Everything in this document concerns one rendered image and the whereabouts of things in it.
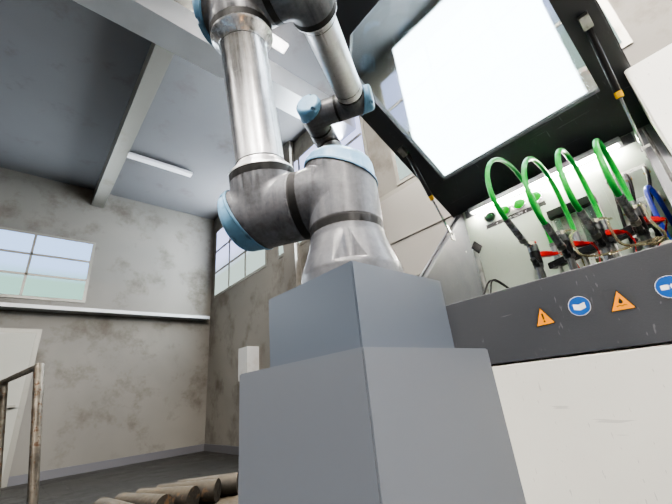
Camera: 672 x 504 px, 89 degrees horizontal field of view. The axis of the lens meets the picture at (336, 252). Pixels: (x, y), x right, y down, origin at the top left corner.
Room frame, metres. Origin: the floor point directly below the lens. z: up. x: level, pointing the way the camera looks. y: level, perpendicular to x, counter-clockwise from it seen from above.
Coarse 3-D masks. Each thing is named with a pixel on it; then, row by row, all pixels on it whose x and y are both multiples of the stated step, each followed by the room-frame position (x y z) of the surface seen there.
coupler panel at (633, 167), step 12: (624, 168) 0.95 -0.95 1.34; (636, 168) 0.94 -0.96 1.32; (648, 168) 0.90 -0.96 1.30; (600, 180) 1.01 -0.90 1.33; (624, 180) 0.96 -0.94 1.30; (636, 180) 0.95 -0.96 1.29; (612, 192) 0.99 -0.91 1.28; (636, 192) 0.95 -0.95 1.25; (660, 192) 0.92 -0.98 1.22; (612, 204) 1.00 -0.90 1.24; (624, 216) 0.99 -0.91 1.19; (660, 216) 0.94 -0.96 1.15
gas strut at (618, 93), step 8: (592, 32) 0.69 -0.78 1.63; (592, 40) 0.70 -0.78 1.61; (600, 48) 0.71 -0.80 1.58; (600, 56) 0.72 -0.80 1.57; (600, 64) 0.73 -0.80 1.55; (608, 64) 0.72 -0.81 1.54; (608, 72) 0.73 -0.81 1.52; (608, 80) 0.75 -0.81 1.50; (616, 80) 0.74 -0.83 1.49; (616, 88) 0.75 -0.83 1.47; (616, 96) 0.76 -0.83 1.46; (624, 104) 0.77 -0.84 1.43; (632, 120) 0.78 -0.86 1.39; (640, 136) 0.80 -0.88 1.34; (640, 144) 0.81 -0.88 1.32; (648, 144) 0.80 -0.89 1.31
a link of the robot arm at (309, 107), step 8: (304, 96) 0.75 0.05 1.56; (312, 96) 0.74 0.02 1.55; (304, 104) 0.75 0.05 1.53; (312, 104) 0.74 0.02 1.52; (320, 104) 0.75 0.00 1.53; (328, 104) 0.75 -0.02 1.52; (304, 112) 0.75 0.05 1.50; (312, 112) 0.75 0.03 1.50; (320, 112) 0.76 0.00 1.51; (328, 112) 0.76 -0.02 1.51; (304, 120) 0.78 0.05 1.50; (312, 120) 0.78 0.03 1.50; (320, 120) 0.78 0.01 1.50; (328, 120) 0.78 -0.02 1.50; (336, 120) 0.78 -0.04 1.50; (312, 128) 0.81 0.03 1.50; (320, 128) 0.81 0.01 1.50; (328, 128) 0.83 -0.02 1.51; (312, 136) 0.85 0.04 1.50; (320, 136) 0.84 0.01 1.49
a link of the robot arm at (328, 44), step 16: (272, 0) 0.39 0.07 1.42; (288, 0) 0.40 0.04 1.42; (304, 0) 0.41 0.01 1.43; (320, 0) 0.42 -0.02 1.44; (288, 16) 0.43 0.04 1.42; (304, 16) 0.44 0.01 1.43; (320, 16) 0.44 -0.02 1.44; (304, 32) 0.48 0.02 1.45; (320, 32) 0.49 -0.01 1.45; (336, 32) 0.50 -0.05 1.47; (320, 48) 0.53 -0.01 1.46; (336, 48) 0.53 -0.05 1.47; (320, 64) 0.59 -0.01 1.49; (336, 64) 0.58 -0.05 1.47; (352, 64) 0.61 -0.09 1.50; (336, 80) 0.63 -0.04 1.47; (352, 80) 0.64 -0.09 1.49; (336, 96) 0.71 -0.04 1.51; (352, 96) 0.69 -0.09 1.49; (368, 96) 0.72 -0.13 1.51; (336, 112) 0.76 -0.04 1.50; (352, 112) 0.76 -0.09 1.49; (368, 112) 0.77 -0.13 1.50
